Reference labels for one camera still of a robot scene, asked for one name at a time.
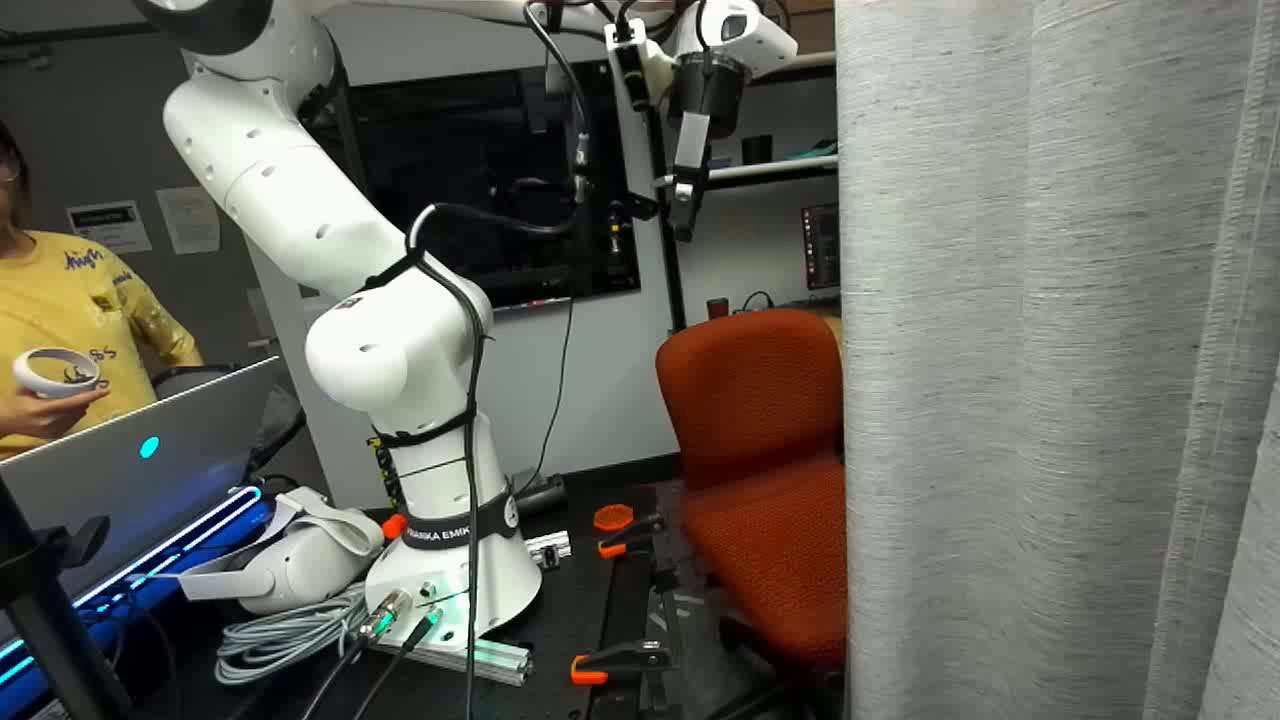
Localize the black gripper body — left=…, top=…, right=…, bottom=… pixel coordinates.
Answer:
left=668, top=51, right=747, bottom=146

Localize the grey fabric curtain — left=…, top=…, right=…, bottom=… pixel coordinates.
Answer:
left=833, top=0, right=1280, bottom=720

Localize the white ring VR controller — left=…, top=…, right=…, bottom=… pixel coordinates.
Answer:
left=9, top=345, right=109, bottom=403

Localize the person's bare hand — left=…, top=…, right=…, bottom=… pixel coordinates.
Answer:
left=0, top=382, right=109, bottom=450

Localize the black metal shelf unit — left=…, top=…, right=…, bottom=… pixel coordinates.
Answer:
left=635, top=48, right=845, bottom=334

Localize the large cardboard box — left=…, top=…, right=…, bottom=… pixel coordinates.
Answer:
left=777, top=0, right=839, bottom=58

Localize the desk monitor showing code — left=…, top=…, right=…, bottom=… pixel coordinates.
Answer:
left=797, top=201, right=845, bottom=297

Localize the orange office chair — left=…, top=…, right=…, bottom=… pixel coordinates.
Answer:
left=653, top=308, right=851, bottom=720

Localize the orange black bar clamp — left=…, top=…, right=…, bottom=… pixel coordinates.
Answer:
left=562, top=636, right=677, bottom=695
left=589, top=501, right=670, bottom=564

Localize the white paper sheet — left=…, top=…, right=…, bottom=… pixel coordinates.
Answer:
left=150, top=184, right=228, bottom=259

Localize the white VR headset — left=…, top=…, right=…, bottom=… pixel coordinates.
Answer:
left=175, top=484, right=386, bottom=620

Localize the white door sign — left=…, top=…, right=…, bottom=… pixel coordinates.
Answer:
left=62, top=197, right=156, bottom=259

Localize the grey door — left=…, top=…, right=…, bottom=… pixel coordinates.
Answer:
left=0, top=23, right=279, bottom=419

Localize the grey laptop with blue light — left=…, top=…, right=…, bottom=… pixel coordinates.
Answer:
left=0, top=354, right=292, bottom=599

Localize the person in yellow shirt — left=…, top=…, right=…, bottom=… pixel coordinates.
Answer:
left=0, top=118, right=207, bottom=466

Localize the blue equipment case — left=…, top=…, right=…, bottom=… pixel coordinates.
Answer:
left=0, top=481, right=279, bottom=720

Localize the black tripod stand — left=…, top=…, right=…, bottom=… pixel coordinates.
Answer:
left=0, top=477, right=137, bottom=720

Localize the black camera on pole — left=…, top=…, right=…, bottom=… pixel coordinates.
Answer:
left=562, top=90, right=662, bottom=228

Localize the black hanging power cable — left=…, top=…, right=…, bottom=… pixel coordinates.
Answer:
left=519, top=297, right=580, bottom=501

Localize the black wall screen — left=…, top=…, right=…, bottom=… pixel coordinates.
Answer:
left=314, top=58, right=645, bottom=316

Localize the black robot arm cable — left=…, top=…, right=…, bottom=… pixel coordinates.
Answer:
left=396, top=0, right=599, bottom=720

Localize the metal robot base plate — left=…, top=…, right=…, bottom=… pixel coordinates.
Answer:
left=347, top=582, right=535, bottom=691

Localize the grey coiled cable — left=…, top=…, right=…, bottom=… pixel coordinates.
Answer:
left=213, top=588, right=370, bottom=691

